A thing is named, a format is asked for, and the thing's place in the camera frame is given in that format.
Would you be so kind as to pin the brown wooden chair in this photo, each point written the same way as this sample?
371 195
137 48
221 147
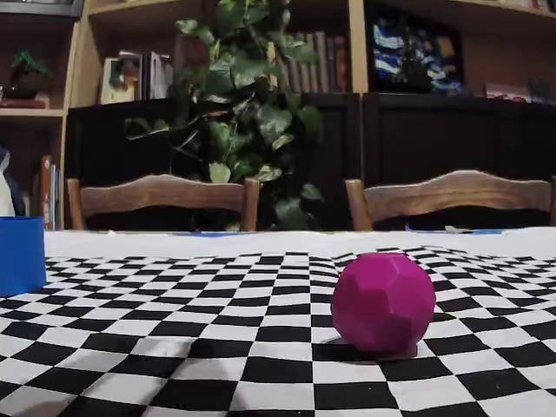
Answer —
165 195
456 195

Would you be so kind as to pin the blue tape strip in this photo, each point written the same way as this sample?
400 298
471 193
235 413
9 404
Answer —
456 229
217 233

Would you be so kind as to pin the starry night picture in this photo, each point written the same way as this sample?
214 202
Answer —
412 52

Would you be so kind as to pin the dark wooden cabinet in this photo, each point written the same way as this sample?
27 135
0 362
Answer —
108 143
434 134

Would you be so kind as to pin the blue white penguin figure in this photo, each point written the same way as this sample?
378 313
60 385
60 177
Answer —
5 191

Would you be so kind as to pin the pale picture books group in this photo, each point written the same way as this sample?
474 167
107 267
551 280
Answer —
130 78

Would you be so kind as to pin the pink faceted ball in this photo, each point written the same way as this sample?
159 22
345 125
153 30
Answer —
382 299

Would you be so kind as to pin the small bonsai model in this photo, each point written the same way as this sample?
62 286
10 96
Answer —
30 74

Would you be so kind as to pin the green leafy pothos plant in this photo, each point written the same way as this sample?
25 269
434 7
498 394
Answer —
243 78

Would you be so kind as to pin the light wooden bookshelf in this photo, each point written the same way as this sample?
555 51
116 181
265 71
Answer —
356 48

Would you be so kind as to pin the row of brown books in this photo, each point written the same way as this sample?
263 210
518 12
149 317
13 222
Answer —
321 65

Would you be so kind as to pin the red white flat box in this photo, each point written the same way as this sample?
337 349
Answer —
508 92

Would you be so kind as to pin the blue round box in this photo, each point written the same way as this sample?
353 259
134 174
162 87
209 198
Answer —
21 256

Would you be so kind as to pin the red spine books group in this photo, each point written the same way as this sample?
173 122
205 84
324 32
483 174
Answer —
48 195

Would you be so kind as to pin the checkerboard printed white sheet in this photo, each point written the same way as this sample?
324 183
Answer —
217 326

